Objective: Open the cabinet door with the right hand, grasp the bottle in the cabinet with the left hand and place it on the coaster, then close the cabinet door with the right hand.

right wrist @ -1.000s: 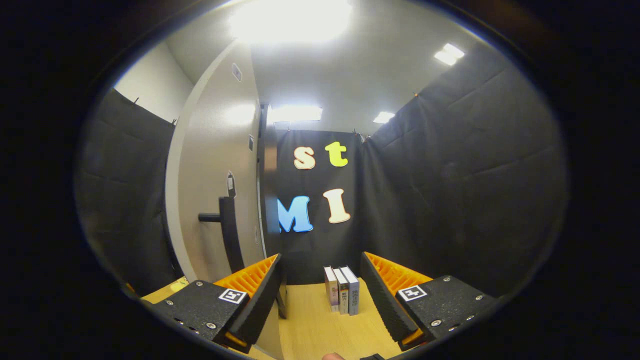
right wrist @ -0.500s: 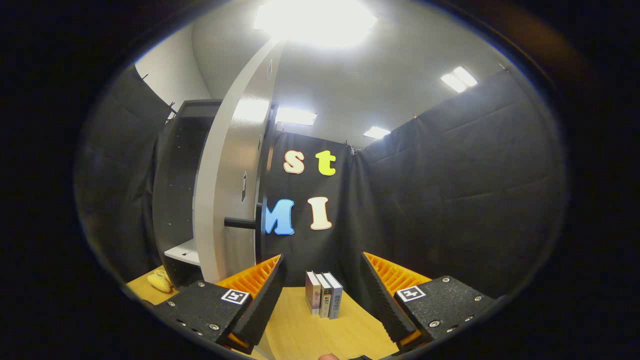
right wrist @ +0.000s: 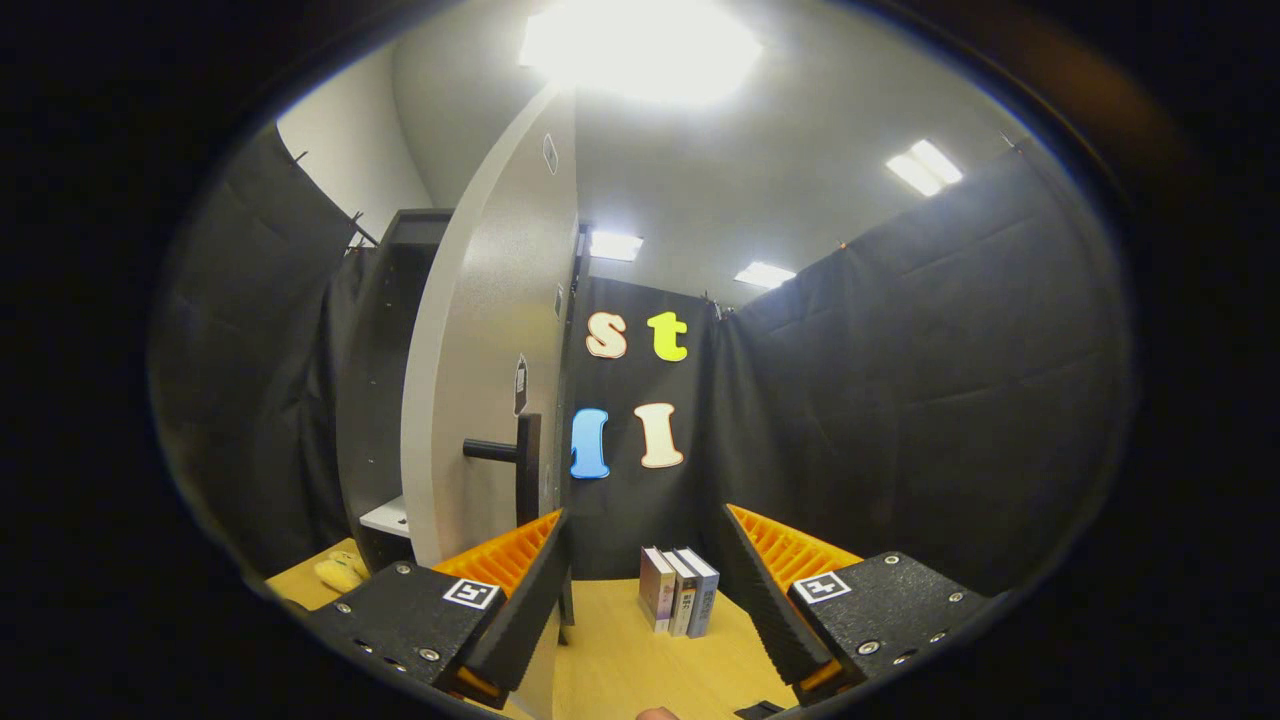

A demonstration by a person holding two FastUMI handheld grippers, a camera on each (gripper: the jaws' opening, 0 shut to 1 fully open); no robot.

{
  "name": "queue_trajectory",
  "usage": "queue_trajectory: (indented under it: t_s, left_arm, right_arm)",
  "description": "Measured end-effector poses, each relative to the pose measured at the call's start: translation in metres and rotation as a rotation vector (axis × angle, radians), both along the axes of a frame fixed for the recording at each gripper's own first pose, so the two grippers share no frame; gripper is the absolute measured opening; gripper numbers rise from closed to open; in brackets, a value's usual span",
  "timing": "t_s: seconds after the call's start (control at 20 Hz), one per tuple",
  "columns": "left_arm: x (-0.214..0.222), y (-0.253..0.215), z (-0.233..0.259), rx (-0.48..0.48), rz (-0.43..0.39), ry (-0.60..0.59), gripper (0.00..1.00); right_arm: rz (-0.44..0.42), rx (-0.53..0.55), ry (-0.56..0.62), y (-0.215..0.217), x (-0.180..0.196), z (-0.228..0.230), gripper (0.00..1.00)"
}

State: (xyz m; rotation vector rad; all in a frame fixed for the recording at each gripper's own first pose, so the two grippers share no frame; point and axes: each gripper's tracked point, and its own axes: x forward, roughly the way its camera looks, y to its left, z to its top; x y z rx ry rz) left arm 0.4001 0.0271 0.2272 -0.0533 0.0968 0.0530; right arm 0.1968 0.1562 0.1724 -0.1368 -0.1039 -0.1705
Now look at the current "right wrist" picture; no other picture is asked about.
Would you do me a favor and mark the white cabinet door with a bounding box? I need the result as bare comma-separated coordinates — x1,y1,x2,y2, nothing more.
400,85,583,720

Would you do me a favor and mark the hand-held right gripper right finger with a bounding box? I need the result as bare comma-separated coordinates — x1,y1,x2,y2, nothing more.
716,503,1001,708

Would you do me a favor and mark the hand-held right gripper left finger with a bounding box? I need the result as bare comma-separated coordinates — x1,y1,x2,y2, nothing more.
298,509,574,710

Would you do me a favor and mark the white book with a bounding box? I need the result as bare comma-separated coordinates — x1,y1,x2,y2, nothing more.
665,550,699,638

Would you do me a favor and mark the blue grey book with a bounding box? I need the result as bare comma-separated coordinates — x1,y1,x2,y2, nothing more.
680,548,721,639

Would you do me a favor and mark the pale yellow soft toy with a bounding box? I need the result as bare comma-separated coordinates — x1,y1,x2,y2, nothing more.
314,549,372,594

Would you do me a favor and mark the black backdrop cloth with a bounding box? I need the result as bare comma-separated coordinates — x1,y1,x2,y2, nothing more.
150,120,1136,601

